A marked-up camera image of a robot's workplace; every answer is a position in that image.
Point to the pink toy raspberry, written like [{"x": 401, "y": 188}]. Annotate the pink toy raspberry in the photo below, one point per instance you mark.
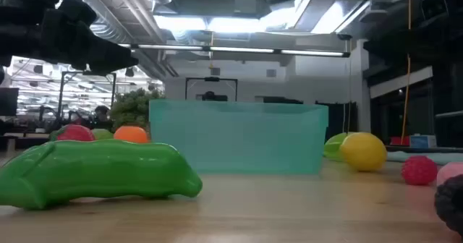
[{"x": 452, "y": 170}]

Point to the dark dome camera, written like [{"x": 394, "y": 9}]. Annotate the dark dome camera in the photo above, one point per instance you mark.
[{"x": 344, "y": 37}]

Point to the potted green plant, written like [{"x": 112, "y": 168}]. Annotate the potted green plant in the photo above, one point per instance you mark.
[{"x": 132, "y": 107}]

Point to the green toy cabbage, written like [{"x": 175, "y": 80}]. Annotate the green toy cabbage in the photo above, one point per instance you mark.
[{"x": 102, "y": 134}]

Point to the yellow toy lemon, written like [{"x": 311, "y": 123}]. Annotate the yellow toy lemon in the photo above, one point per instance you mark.
[{"x": 363, "y": 152}]

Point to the blue and white box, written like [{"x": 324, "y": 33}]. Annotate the blue and white box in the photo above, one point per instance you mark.
[{"x": 423, "y": 141}]

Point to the black computer monitor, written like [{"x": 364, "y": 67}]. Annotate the black computer monitor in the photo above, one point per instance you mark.
[{"x": 8, "y": 102}]

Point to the blue cloth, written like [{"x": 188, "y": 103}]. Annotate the blue cloth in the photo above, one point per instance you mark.
[{"x": 434, "y": 158}]

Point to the person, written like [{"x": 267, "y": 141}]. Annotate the person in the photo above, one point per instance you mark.
[{"x": 101, "y": 113}]

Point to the tall black station frame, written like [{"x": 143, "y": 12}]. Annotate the tall black station frame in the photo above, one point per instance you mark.
[{"x": 62, "y": 91}]

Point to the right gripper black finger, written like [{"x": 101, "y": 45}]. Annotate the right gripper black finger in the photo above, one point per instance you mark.
[{"x": 390, "y": 46}]

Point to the red box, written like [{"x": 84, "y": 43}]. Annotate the red box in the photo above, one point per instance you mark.
[{"x": 399, "y": 141}]

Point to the red toy raspberry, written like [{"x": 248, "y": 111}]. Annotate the red toy raspberry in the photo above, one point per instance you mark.
[{"x": 419, "y": 170}]

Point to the teal translucent plastic container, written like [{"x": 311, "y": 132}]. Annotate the teal translucent plastic container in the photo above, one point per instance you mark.
[{"x": 238, "y": 138}]

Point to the long linear ceiling light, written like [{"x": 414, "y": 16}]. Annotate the long linear ceiling light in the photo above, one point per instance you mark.
[{"x": 238, "y": 50}]

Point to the wide black station frame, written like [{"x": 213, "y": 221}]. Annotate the wide black station frame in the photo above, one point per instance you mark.
[{"x": 211, "y": 79}]

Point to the green toy pea pod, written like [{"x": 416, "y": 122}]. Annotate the green toy pea pod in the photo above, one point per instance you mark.
[{"x": 94, "y": 170}]

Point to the small toy blackberry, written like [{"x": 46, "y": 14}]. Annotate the small toy blackberry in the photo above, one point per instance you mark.
[{"x": 452, "y": 207}]

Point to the light green toy starfruit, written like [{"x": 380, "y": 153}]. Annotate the light green toy starfruit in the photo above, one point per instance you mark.
[{"x": 332, "y": 147}]

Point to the smooth orange toy fruit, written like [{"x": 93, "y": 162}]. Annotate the smooth orange toy fruit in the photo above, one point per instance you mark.
[{"x": 131, "y": 135}]

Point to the red toy tomato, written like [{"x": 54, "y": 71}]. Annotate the red toy tomato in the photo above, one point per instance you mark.
[{"x": 74, "y": 133}]

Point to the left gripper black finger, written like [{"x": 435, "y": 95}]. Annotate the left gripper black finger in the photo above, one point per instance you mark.
[{"x": 108, "y": 56}]

